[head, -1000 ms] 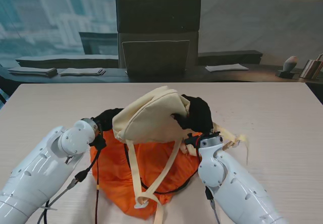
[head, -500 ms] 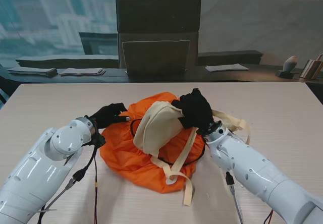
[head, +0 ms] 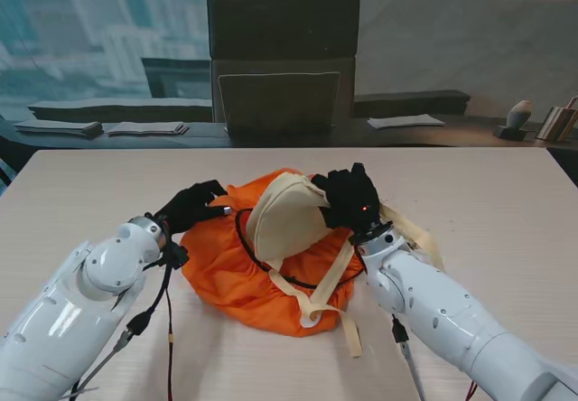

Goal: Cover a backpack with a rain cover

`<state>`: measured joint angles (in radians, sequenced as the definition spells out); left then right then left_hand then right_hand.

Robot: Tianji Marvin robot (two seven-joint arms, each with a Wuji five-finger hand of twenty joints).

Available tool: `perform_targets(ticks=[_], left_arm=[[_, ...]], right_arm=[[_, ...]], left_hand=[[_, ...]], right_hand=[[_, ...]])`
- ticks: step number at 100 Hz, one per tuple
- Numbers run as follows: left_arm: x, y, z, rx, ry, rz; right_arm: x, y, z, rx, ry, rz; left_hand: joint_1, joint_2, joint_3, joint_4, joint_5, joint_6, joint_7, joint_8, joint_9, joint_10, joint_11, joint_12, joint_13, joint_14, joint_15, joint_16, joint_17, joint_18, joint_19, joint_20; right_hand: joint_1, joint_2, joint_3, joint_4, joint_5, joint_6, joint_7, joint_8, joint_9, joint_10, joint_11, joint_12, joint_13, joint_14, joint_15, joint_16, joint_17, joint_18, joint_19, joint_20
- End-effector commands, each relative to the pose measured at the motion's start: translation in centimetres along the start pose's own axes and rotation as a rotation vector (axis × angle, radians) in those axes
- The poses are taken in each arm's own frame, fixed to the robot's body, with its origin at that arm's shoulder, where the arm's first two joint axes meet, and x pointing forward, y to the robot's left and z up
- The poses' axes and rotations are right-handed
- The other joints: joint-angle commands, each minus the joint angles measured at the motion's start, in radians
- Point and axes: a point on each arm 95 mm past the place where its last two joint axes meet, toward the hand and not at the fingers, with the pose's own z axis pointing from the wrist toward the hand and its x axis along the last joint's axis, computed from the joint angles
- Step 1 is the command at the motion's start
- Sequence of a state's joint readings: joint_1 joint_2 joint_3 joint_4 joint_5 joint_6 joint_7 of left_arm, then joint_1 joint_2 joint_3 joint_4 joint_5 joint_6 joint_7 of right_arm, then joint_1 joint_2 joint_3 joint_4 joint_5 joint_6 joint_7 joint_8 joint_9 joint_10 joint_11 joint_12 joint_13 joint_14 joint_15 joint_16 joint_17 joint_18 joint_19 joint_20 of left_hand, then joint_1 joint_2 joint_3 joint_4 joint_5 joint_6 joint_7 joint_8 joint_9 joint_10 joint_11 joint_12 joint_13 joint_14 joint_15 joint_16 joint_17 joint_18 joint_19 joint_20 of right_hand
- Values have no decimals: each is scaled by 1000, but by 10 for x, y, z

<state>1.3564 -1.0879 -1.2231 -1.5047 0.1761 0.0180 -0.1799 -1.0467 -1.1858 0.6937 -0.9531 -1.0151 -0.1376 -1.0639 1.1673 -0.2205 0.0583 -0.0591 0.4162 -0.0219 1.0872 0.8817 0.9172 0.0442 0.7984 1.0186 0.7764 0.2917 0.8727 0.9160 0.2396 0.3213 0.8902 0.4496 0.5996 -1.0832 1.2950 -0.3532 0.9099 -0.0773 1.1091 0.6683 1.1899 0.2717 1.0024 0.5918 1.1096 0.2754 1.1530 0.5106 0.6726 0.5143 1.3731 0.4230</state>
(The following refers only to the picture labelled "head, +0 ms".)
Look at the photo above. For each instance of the dark background desk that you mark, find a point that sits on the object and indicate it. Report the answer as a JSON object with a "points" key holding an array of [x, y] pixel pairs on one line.
{"points": [[451, 137]]}

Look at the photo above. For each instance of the dark office chair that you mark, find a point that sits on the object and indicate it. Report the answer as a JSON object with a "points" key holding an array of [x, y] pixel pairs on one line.
{"points": [[280, 35]]}

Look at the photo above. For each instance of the cream fabric backpack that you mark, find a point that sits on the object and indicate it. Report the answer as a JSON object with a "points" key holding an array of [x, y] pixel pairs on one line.
{"points": [[289, 225]]}

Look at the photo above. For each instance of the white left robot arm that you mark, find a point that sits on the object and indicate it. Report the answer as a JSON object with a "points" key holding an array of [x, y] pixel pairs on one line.
{"points": [[68, 319]]}

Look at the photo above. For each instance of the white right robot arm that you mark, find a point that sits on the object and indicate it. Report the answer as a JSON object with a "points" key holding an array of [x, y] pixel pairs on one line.
{"points": [[451, 310]]}

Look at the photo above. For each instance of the orange rain cover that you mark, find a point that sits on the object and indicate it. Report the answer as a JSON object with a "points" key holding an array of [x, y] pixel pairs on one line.
{"points": [[217, 256]]}

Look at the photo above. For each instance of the copper coloured books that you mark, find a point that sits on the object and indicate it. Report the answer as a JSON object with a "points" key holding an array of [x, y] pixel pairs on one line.
{"points": [[560, 123]]}

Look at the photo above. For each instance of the thick grey paper stack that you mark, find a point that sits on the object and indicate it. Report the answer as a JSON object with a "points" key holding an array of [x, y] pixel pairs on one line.
{"points": [[58, 127]]}

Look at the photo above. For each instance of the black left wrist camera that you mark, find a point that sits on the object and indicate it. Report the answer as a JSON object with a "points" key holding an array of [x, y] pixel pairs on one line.
{"points": [[179, 256]]}

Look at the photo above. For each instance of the white paper sheets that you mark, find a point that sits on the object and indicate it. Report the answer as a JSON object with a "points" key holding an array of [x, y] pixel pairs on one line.
{"points": [[406, 121]]}

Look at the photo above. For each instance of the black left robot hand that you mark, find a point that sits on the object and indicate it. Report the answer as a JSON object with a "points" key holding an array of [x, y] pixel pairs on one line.
{"points": [[187, 209]]}

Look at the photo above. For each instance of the thin grey paper stack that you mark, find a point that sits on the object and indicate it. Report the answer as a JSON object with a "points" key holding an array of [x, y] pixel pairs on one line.
{"points": [[149, 128]]}

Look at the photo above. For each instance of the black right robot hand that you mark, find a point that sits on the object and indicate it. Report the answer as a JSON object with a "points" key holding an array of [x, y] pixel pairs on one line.
{"points": [[352, 198]]}

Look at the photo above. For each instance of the grey vase on base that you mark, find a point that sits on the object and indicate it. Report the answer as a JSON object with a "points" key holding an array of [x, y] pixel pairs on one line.
{"points": [[518, 116]]}

